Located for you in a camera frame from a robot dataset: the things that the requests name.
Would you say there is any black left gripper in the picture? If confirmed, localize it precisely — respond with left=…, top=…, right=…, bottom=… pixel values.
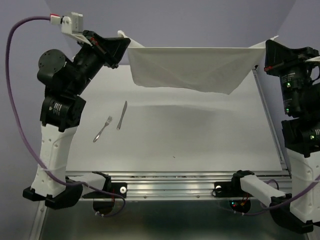
left=68, top=29, right=130, bottom=95

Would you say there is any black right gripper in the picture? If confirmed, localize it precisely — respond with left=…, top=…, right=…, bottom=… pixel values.
left=266, top=38, right=320, bottom=114

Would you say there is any white cloth napkin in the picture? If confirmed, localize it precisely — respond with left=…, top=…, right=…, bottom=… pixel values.
left=117, top=30, right=266, bottom=95

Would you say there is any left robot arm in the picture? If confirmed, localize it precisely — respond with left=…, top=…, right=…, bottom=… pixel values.
left=22, top=30, right=131, bottom=210

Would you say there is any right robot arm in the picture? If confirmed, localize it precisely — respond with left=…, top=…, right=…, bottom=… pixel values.
left=230, top=40, right=320, bottom=234

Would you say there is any silver fork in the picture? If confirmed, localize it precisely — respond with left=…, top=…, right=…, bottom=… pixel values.
left=92, top=116, right=113, bottom=143

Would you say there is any silver table knife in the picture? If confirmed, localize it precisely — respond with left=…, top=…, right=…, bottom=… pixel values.
left=116, top=100, right=128, bottom=130

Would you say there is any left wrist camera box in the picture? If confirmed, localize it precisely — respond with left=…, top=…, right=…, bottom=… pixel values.
left=49, top=12, right=84, bottom=42

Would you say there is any aluminium right side rail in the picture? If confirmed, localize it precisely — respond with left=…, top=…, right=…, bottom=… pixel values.
left=251, top=65, right=291, bottom=177

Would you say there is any aluminium rail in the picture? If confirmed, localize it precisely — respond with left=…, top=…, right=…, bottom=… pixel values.
left=62, top=171, right=293, bottom=201
left=251, top=65, right=291, bottom=177

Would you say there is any aluminium front rail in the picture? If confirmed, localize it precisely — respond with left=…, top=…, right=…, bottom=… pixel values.
left=62, top=171, right=293, bottom=201

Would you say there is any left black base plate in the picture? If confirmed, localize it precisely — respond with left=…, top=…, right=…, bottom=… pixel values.
left=82, top=181, right=128, bottom=199

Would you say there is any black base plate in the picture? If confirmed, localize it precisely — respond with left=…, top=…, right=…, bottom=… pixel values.
left=82, top=181, right=128, bottom=199
left=211, top=181, right=247, bottom=198

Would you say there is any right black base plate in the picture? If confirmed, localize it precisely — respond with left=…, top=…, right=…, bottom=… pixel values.
left=211, top=181, right=247, bottom=198

